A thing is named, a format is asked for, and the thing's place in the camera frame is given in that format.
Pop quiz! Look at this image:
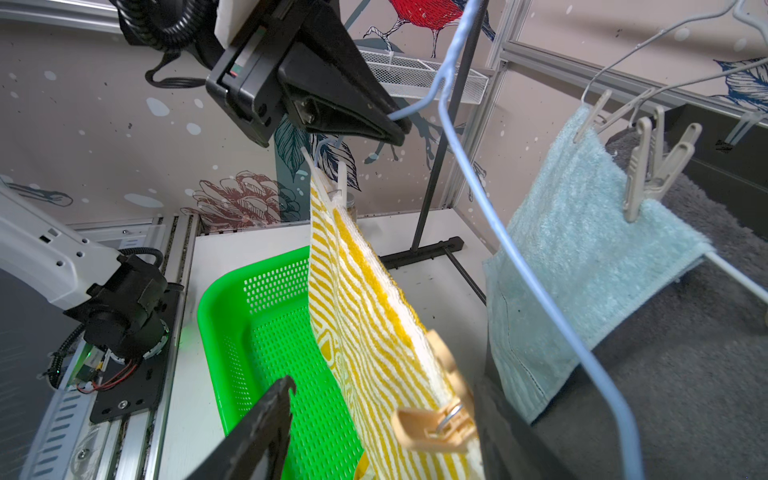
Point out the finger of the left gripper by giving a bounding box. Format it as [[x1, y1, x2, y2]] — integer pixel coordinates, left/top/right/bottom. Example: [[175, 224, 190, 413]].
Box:
[[277, 43, 406, 146], [301, 1, 399, 120]]

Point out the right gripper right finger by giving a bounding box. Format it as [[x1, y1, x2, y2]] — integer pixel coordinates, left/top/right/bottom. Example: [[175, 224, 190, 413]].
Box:
[[474, 379, 576, 480]]

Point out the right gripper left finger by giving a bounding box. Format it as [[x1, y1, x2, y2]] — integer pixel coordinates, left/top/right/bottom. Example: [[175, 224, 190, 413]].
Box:
[[188, 376, 296, 480]]

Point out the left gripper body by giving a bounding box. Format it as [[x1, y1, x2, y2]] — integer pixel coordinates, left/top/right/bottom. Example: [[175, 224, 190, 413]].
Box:
[[206, 1, 312, 148]]

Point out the light blue wire hanger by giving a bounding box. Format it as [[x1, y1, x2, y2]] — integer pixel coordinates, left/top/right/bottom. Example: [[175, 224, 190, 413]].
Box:
[[388, 1, 645, 479]]

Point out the yellow striped towel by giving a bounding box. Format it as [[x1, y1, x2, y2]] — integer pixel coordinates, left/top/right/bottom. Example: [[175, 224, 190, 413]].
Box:
[[308, 165, 485, 479]]

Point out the green plastic basket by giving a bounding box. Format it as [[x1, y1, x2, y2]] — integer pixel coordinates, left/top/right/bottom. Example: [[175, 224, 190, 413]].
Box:
[[197, 247, 364, 479]]

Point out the dark grey towel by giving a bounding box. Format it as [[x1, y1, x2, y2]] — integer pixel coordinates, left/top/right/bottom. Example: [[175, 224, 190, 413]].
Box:
[[527, 128, 768, 480]]

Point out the light blue towel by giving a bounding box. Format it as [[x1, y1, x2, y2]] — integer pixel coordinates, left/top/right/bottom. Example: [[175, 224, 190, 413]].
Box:
[[484, 107, 712, 421]]

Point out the black clothes rack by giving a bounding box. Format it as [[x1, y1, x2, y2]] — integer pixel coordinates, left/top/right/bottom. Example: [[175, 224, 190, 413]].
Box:
[[380, 1, 488, 302]]

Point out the beige clothespin blue towel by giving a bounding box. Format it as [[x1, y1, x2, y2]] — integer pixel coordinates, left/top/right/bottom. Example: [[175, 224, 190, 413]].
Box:
[[623, 107, 703, 223], [573, 88, 656, 144]]

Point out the beige clothespin grey towel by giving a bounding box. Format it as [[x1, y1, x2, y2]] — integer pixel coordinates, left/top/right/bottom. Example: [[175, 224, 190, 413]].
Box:
[[715, 110, 767, 152]]

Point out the white wire mesh shelf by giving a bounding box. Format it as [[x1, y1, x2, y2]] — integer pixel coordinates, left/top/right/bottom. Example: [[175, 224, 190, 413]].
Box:
[[360, 48, 489, 105]]

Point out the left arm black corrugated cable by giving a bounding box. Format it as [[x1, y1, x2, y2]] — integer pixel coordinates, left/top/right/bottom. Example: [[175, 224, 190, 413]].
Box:
[[109, 0, 223, 90]]

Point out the white wire hanger front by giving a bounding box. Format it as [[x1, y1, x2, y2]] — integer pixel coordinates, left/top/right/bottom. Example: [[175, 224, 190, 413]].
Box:
[[579, 0, 768, 307]]

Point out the white wire hanger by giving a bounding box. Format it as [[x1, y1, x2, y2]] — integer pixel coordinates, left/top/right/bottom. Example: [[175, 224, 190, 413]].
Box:
[[579, 0, 768, 307], [732, 0, 768, 41]]

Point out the white wire hanger rear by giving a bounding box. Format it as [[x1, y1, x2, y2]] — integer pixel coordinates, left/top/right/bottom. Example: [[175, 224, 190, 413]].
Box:
[[732, 0, 768, 41]]

